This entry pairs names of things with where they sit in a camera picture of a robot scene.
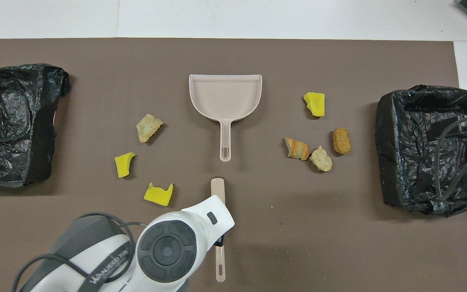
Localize brown table mat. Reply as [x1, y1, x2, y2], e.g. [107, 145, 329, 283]
[0, 38, 467, 292]

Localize pale lumpy bread chunk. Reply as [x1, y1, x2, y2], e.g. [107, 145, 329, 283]
[309, 146, 333, 172]

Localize yellow notched sponge piece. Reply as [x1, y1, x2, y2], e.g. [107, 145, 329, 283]
[143, 182, 174, 207]

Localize black bag lined bin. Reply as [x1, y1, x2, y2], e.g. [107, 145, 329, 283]
[375, 84, 467, 218]
[0, 63, 72, 188]

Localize small curved yellow sponge piece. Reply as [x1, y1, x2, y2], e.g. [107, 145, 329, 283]
[114, 152, 136, 178]

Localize yellow wedge sponge piece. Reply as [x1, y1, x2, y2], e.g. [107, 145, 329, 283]
[303, 92, 326, 117]

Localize beige plastic dustpan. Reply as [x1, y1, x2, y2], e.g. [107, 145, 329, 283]
[189, 74, 263, 162]

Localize orange striped bread piece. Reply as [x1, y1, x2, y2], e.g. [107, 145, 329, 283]
[285, 137, 310, 161]

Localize tan bread chunk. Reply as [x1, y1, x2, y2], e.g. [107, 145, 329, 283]
[136, 114, 164, 143]

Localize beige hand brush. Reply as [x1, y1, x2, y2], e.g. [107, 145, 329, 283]
[210, 177, 227, 282]

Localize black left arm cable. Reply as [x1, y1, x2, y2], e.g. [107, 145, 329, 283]
[13, 212, 141, 292]

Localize brown fried nugget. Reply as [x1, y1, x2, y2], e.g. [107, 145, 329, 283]
[332, 128, 351, 155]

